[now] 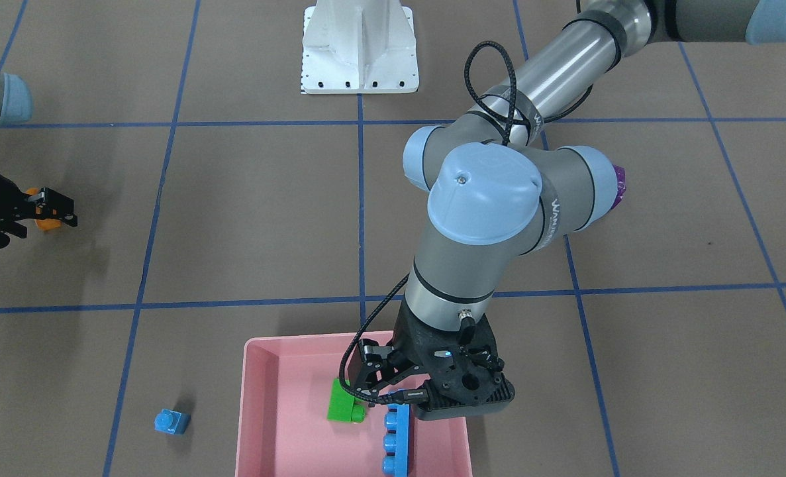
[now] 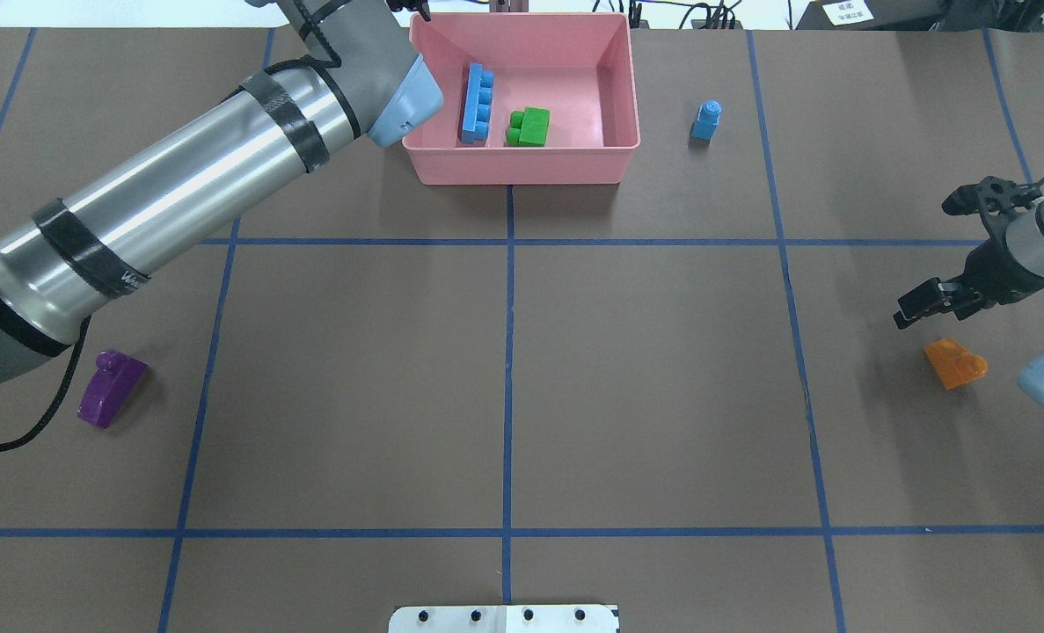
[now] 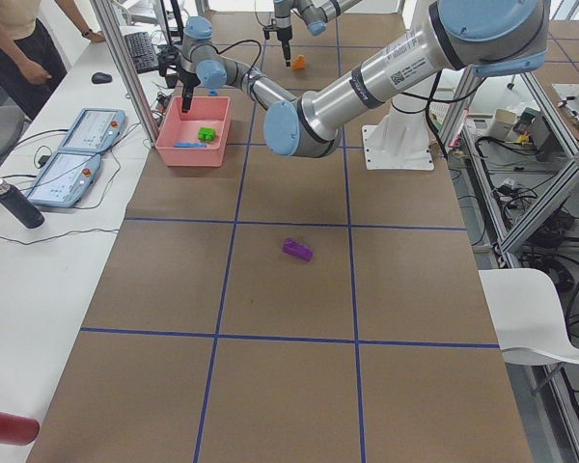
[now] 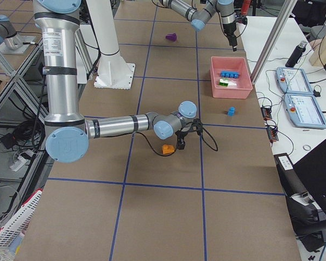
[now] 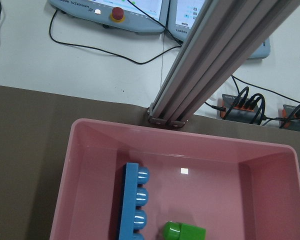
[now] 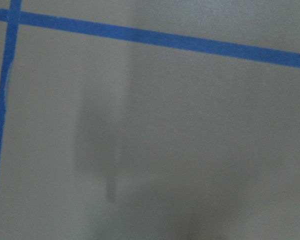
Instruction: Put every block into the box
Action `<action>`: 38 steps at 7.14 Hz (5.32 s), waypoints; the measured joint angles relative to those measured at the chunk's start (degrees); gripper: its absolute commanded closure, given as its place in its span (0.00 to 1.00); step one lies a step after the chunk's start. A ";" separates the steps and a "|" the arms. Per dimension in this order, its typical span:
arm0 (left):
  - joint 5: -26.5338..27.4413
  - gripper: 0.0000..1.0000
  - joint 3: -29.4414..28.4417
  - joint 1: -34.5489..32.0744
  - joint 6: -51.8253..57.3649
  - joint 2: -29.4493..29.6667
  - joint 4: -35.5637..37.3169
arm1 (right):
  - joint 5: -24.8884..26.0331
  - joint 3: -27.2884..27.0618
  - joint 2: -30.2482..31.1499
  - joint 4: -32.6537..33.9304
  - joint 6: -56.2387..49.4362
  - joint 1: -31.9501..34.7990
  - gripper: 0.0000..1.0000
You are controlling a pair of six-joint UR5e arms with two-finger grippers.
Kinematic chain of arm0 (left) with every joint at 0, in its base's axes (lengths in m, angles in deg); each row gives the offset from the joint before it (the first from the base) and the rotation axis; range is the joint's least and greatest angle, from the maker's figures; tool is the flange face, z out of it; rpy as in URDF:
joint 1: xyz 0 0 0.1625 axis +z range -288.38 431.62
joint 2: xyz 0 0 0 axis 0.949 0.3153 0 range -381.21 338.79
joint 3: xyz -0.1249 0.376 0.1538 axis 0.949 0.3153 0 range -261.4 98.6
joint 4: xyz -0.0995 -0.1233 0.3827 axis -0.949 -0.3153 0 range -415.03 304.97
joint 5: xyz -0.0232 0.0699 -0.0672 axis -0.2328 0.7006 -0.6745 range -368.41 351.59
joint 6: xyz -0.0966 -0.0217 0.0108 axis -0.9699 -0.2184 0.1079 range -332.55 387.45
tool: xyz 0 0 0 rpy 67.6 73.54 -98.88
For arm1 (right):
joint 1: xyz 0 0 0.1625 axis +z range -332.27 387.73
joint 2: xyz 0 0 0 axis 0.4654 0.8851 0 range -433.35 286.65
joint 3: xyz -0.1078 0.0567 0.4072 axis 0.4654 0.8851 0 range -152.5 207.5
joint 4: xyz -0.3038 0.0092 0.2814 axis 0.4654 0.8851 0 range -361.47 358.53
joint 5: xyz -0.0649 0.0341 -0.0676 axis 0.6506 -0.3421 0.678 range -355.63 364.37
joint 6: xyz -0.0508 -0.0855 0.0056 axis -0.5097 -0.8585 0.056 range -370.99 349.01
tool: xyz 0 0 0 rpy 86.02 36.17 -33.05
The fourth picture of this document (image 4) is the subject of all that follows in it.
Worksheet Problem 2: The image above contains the upper teach pendant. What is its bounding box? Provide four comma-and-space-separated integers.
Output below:
275, 67, 313, 94

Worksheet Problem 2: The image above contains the teach pendant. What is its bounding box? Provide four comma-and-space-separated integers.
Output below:
284, 93, 326, 129
275, 67, 313, 94

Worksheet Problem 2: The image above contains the white plastic basket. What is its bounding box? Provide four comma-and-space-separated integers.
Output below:
0, 189, 42, 260

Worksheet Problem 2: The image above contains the long blue block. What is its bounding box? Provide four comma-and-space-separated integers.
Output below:
220, 71, 240, 79

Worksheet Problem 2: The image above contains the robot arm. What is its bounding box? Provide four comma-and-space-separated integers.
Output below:
152, 0, 237, 52
33, 1, 197, 163

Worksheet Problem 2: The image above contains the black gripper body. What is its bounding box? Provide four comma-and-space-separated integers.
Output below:
176, 130, 187, 144
224, 23, 236, 38

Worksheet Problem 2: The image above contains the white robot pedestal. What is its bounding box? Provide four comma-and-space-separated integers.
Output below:
86, 0, 135, 90

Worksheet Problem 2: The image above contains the small blue block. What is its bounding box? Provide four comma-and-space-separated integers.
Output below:
227, 107, 235, 116

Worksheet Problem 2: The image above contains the lower teach pendant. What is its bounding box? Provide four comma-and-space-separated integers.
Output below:
284, 93, 326, 129

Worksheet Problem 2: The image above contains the pink plastic box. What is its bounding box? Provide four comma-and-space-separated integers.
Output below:
210, 57, 253, 100

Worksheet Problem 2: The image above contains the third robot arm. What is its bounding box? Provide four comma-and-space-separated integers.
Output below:
0, 15, 37, 55

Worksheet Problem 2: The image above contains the orange block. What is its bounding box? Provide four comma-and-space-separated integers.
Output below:
162, 144, 175, 156

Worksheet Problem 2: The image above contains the aluminium frame post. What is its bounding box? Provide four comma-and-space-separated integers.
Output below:
250, 0, 297, 84

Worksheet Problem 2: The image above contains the green block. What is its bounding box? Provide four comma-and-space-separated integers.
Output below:
219, 78, 229, 87

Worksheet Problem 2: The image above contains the black water bottle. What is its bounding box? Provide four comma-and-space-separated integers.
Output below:
285, 40, 308, 68

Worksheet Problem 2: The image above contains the purple block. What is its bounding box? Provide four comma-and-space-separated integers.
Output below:
165, 33, 177, 42

